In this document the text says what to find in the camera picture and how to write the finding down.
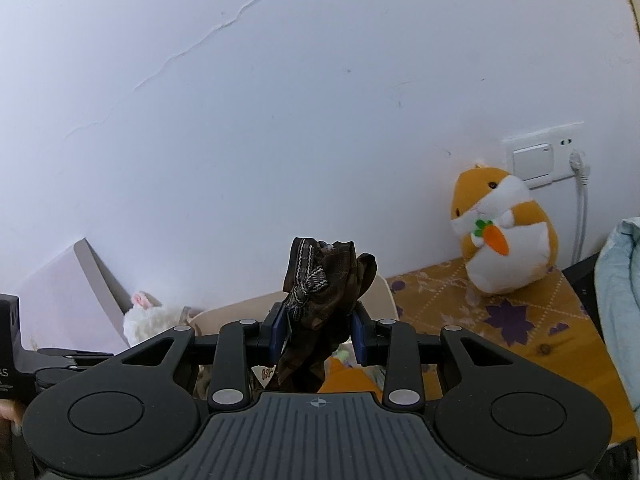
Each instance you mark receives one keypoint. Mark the light green snack packet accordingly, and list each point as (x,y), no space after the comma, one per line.
(341,354)

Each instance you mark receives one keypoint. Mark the beige plastic basket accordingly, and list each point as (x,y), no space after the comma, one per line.
(230,312)

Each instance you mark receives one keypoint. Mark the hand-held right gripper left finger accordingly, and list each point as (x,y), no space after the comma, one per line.
(277,335)

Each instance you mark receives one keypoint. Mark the orange cloth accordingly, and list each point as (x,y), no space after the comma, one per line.
(345,380)

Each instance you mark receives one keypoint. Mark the yellow floral tablecloth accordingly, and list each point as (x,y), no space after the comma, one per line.
(440,300)

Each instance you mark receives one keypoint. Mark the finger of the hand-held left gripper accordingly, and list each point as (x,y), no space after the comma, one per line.
(65,358)

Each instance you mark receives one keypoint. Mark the black box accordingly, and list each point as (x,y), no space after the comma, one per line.
(582,285)

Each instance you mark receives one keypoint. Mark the light blue cloth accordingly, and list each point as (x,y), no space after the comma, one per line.
(620,285)

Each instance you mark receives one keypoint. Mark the green white snack packet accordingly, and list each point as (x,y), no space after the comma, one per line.
(262,375)

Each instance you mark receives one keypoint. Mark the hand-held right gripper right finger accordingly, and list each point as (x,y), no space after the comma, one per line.
(361,340)

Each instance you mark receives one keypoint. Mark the person's left hand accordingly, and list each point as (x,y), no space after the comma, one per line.
(10,411)

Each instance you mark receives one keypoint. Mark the white fluffy plush toy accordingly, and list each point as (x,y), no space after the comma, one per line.
(150,322)

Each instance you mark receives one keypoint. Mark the white wall socket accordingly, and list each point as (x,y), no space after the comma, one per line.
(535,160)

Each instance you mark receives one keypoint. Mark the brown plaid cloth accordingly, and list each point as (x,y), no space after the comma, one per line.
(325,285)

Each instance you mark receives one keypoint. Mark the orange hamster plush toy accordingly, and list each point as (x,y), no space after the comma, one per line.
(505,270)

